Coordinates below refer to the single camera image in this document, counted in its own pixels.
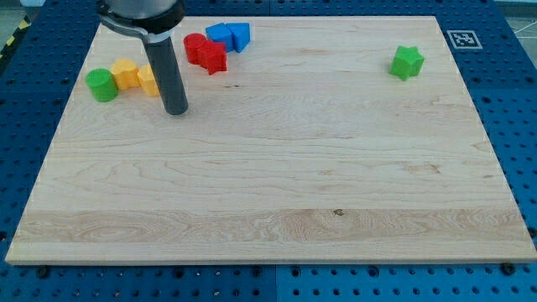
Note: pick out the blue triangle block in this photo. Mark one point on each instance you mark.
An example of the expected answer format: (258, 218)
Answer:
(240, 35)

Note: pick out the yellow hexagon block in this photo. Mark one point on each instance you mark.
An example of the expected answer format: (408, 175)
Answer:
(147, 81)

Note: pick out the green star block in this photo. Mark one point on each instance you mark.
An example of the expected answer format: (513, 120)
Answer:
(407, 62)

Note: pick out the red star block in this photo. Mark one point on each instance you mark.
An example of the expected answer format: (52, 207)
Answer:
(212, 56)

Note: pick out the wooden board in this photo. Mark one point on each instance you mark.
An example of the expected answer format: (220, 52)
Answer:
(306, 150)

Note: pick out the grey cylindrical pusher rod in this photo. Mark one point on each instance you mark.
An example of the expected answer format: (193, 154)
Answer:
(164, 65)

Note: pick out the blue cube block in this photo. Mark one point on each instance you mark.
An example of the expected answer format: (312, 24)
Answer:
(220, 33)

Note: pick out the white fiducial marker tag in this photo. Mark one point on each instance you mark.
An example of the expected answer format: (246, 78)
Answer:
(464, 39)

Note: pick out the green cylinder block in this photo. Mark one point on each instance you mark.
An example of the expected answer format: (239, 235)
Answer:
(102, 85)

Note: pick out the red cylinder block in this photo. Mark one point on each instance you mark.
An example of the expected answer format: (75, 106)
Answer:
(192, 42)

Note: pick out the yellow heart block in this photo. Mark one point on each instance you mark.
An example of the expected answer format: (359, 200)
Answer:
(125, 74)

